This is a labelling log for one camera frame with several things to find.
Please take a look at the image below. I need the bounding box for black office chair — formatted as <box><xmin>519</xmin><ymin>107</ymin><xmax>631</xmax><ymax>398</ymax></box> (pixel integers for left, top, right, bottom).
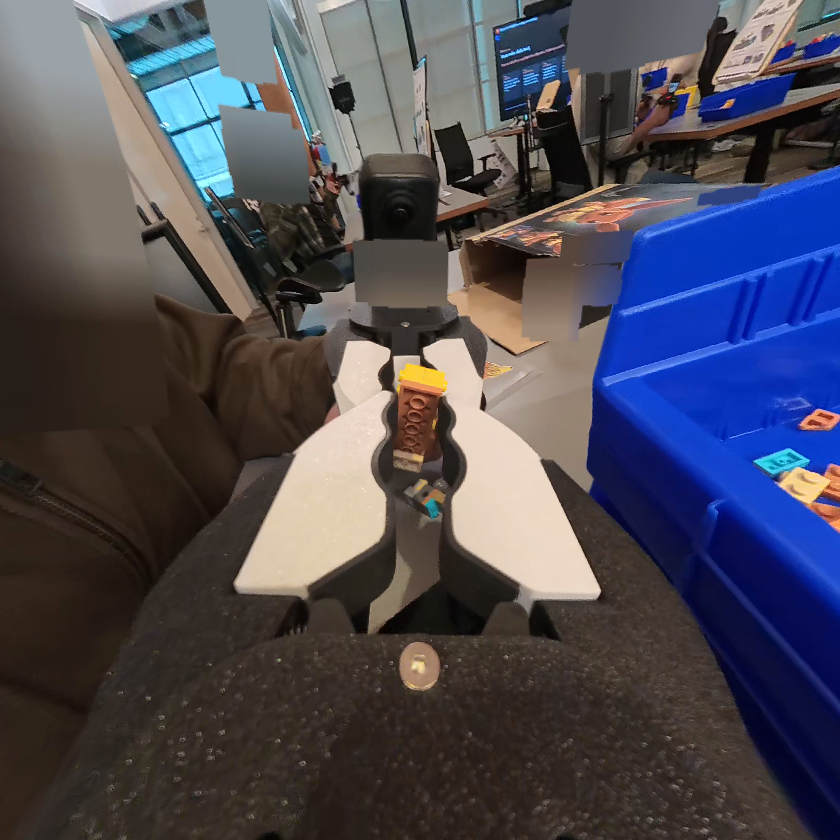
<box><xmin>433</xmin><ymin>121</ymin><xmax>504</xmax><ymax>195</ymax></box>
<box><xmin>533</xmin><ymin>105</ymin><xmax>595</xmax><ymax>198</ymax></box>
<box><xmin>203</xmin><ymin>187</ymin><xmax>349</xmax><ymax>339</ymax></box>

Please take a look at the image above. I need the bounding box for pile of loose toy bricks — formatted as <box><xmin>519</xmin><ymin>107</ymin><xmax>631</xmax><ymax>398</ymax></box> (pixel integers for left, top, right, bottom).
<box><xmin>753</xmin><ymin>408</ymin><xmax>840</xmax><ymax>529</ymax></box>

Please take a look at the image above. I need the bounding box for orange yellow brick train model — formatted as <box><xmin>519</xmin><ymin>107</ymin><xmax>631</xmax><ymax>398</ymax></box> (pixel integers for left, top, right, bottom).
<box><xmin>392</xmin><ymin>364</ymin><xmax>449</xmax><ymax>471</ymax></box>

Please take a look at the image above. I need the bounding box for long wooden desk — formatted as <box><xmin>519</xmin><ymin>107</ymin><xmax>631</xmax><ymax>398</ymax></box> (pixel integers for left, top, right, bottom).
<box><xmin>436</xmin><ymin>185</ymin><xmax>491</xmax><ymax>250</ymax></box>

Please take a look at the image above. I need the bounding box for white instruction sheet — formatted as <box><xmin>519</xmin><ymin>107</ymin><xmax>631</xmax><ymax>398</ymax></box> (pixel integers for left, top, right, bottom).
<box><xmin>712</xmin><ymin>0</ymin><xmax>805</xmax><ymax>86</ymax></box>
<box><xmin>412</xmin><ymin>56</ymin><xmax>431</xmax><ymax>156</ymax></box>

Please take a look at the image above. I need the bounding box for person's left forearm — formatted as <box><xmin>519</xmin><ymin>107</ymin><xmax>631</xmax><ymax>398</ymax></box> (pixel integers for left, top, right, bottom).
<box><xmin>154</xmin><ymin>294</ymin><xmax>337</xmax><ymax>462</ymax></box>

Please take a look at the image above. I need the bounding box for small grey brick model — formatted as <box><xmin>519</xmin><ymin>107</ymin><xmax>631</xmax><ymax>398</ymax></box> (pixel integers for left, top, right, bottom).
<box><xmin>403</xmin><ymin>479</ymin><xmax>448</xmax><ymax>521</ymax></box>

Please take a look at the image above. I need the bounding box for grey top office desk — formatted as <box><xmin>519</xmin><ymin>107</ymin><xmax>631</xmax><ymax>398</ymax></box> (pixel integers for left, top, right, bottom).
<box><xmin>640</xmin><ymin>84</ymin><xmax>840</xmax><ymax>186</ymax></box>

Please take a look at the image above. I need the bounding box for flattened cardboard box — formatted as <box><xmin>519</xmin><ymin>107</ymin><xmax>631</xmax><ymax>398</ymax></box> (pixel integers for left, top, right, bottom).
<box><xmin>449</xmin><ymin>236</ymin><xmax>624</xmax><ymax>357</ymax></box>

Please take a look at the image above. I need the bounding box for blue plastic bin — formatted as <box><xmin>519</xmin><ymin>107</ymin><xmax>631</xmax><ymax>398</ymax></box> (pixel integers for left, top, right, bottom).
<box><xmin>682</xmin><ymin>551</ymin><xmax>840</xmax><ymax>840</ymax></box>
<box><xmin>697</xmin><ymin>72</ymin><xmax>798</xmax><ymax>123</ymax></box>
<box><xmin>587</xmin><ymin>167</ymin><xmax>840</xmax><ymax>592</ymax></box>

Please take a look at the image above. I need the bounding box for dark computer monitor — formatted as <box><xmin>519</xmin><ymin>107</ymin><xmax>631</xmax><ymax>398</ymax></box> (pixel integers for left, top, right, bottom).
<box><xmin>492</xmin><ymin>10</ymin><xmax>572</xmax><ymax>123</ymax></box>

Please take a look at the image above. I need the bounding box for printed instruction booklet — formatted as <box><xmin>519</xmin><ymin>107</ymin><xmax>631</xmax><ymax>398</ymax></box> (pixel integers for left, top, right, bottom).
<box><xmin>482</xmin><ymin>357</ymin><xmax>543</xmax><ymax>412</ymax></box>

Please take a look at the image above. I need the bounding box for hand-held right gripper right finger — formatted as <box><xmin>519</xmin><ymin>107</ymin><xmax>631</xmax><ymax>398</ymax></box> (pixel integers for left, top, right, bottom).
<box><xmin>441</xmin><ymin>394</ymin><xmax>601</xmax><ymax>601</ymax></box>

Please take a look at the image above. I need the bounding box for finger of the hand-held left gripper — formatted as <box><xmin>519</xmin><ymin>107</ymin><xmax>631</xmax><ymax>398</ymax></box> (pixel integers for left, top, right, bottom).
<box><xmin>422</xmin><ymin>340</ymin><xmax>488</xmax><ymax>413</ymax></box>
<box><xmin>332</xmin><ymin>340</ymin><xmax>396</xmax><ymax>412</ymax></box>

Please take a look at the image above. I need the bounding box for black speaker on stand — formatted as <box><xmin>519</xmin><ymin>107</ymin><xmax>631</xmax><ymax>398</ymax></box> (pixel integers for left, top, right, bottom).
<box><xmin>328</xmin><ymin>75</ymin><xmax>365</xmax><ymax>160</ymax></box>

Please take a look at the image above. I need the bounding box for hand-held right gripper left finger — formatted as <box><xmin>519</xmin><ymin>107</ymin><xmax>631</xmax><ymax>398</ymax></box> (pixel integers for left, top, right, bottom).
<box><xmin>234</xmin><ymin>392</ymin><xmax>396</xmax><ymax>599</ymax></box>

